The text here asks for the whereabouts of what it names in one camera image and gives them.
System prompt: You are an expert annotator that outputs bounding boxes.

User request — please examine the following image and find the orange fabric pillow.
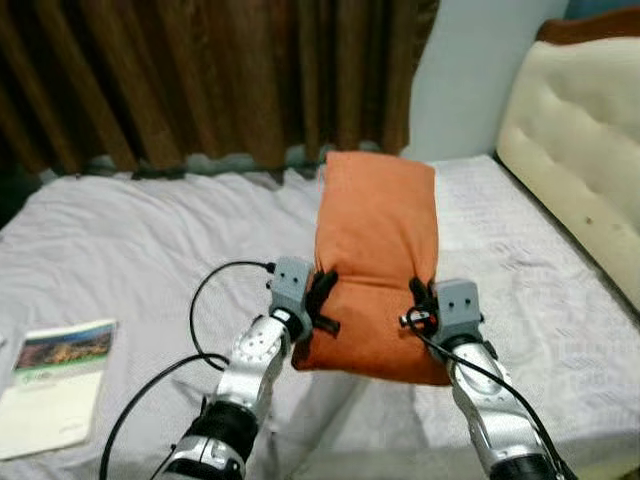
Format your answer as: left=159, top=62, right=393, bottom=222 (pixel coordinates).
left=292, top=150, right=451, bottom=387

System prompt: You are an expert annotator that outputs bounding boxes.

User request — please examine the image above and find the white book with photo cover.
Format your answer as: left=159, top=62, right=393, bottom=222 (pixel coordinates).
left=0, top=319, right=119, bottom=462

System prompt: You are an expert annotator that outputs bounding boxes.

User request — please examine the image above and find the white patterned bed cover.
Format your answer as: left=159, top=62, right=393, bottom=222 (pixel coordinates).
left=400, top=153, right=640, bottom=476

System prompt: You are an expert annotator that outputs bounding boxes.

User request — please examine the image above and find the cream tufted headboard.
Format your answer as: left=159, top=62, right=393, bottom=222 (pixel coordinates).
left=496, top=36, right=640, bottom=311

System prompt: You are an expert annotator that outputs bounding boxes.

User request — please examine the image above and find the brown pleated curtain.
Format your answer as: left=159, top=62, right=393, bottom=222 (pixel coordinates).
left=0, top=0, right=442, bottom=179

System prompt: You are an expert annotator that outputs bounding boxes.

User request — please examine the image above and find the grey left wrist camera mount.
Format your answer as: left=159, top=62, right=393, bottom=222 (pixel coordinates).
left=267, top=257, right=315, bottom=317

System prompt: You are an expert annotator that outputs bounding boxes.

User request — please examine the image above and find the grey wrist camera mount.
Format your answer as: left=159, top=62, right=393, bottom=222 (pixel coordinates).
left=435, top=280, right=485, bottom=347
left=267, top=257, right=315, bottom=317

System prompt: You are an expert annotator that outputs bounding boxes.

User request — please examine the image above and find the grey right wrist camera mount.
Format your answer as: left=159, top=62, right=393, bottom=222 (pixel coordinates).
left=435, top=280, right=485, bottom=347

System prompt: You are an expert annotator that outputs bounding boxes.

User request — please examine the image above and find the brown wooden headboard frame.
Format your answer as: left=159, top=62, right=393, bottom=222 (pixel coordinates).
left=536, top=7, right=640, bottom=47

